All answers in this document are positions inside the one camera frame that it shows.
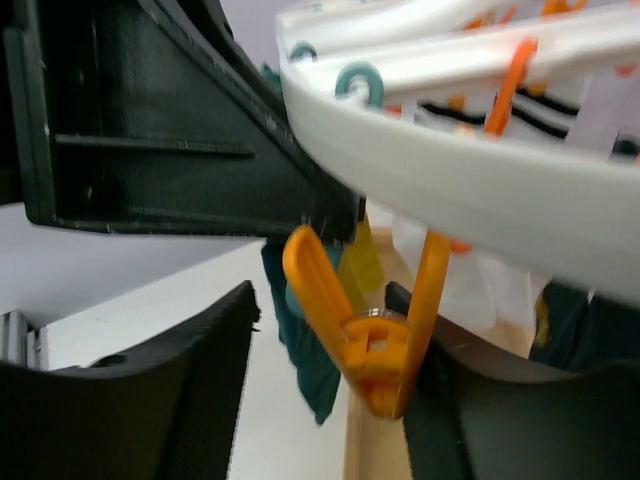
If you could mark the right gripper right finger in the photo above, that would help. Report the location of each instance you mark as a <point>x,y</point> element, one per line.
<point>481,412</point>

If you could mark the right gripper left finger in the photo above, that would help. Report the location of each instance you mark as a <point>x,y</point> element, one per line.
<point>163,409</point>

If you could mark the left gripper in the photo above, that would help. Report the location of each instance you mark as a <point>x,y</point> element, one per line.
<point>146,117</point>

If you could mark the orange clothespin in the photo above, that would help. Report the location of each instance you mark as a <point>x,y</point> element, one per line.
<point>378,352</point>

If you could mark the white round clip hanger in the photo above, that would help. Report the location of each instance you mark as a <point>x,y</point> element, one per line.
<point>570,212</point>

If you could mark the dark navy patterned sock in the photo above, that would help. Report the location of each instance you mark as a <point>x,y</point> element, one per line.
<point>578,330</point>

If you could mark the white striped sock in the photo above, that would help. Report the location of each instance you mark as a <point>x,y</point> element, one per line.
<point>480,287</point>

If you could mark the aluminium mounting rail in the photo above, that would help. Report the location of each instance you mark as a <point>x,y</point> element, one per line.
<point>21,343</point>

